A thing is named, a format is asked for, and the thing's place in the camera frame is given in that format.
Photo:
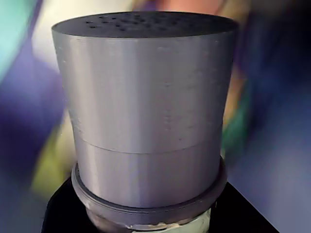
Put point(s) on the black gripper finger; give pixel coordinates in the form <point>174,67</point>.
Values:
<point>238,216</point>
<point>63,213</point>

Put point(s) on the gray salt shaker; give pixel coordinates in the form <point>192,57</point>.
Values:
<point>145,97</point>

